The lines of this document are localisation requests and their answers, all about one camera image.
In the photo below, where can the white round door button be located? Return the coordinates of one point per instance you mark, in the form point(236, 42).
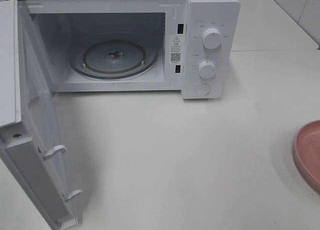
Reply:
point(203, 89)

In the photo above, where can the white round knob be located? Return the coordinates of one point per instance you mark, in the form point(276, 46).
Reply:
point(211, 38)
point(207, 69)

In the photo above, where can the white microwave door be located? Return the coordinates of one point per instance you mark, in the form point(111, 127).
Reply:
point(30, 142)

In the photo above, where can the pink round plate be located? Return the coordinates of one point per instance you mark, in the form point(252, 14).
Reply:
point(306, 153)

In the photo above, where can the glass microwave turntable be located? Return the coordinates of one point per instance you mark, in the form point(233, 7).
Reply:
point(113, 59)

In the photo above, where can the white microwave oven body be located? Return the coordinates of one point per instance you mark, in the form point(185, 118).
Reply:
point(173, 27)

